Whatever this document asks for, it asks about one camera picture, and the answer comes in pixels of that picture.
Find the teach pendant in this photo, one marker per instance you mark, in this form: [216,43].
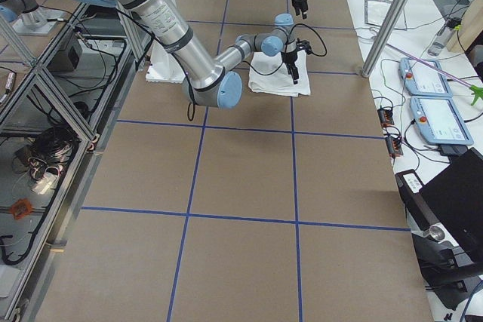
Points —
[439,121]
[420,80]

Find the black power adapter box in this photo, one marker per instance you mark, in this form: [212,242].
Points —
[68,56]

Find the aluminium frame rack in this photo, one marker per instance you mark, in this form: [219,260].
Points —
[56,122]

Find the black box with label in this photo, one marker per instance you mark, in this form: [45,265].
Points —
[408,183]

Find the green purple grabber stick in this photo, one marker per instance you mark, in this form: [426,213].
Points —
[476,91]

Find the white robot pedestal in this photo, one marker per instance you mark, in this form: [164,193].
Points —
[163,68]

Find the white power strip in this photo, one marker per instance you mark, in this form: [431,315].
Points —
[45,183]

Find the clear water bottle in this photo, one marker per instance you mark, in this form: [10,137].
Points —
[442,37]

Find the black laptop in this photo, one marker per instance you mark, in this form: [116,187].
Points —
[455,197]

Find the white printed t-shirt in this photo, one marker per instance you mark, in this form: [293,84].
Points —
[269,75]

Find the aluminium frame post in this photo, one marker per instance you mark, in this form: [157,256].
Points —
[382,38]

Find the lower teach pendant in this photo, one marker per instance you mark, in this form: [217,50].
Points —
[439,121]

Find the upper teach pendant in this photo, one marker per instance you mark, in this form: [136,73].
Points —
[420,80]

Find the plastic bag on table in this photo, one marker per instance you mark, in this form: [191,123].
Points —
[375,12]

